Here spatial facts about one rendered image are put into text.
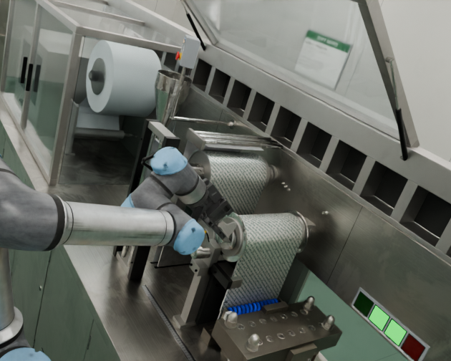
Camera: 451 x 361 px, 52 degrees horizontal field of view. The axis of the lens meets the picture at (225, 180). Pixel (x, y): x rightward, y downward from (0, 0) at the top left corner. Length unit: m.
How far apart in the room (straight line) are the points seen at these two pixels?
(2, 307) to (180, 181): 0.45
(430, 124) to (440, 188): 2.72
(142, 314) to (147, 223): 0.68
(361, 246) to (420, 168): 0.30
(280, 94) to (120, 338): 0.98
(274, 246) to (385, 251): 0.32
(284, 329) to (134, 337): 0.45
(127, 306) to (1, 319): 0.60
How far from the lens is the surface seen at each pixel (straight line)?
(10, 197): 0.78
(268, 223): 1.42
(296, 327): 1.53
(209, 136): 1.52
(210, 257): 1.42
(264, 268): 1.47
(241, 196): 1.59
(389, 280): 1.43
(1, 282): 1.01
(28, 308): 2.42
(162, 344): 1.49
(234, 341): 1.38
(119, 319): 1.53
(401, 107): 1.28
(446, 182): 1.33
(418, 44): 4.22
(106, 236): 0.87
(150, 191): 1.08
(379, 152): 1.43
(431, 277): 1.36
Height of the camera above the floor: 1.90
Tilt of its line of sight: 22 degrees down
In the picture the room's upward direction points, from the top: 18 degrees clockwise
